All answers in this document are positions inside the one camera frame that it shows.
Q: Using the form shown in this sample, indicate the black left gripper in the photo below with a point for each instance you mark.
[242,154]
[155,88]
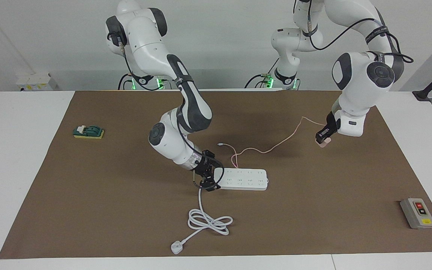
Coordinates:
[331,123]

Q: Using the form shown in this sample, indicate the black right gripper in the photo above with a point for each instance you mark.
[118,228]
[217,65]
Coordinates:
[206,165]

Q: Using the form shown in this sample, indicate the pink charger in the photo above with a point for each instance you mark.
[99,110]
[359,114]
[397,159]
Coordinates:
[324,143]

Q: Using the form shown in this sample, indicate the white power strip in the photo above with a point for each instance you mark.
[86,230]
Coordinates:
[246,180]

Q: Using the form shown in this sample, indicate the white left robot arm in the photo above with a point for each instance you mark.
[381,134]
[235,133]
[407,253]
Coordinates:
[354,97]

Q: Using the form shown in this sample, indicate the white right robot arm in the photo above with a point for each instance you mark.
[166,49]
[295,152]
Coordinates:
[144,37]

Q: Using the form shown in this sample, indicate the brown table mat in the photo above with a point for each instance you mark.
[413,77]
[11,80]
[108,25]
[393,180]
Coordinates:
[126,225]

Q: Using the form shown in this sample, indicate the white box with yellow labels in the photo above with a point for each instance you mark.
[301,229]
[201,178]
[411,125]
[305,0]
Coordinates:
[36,82]

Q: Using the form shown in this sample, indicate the grey on-off switch box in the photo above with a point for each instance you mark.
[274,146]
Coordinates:
[413,217]

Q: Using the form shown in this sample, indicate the green knife switch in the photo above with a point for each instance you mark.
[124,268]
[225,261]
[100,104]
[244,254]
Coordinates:
[92,131]

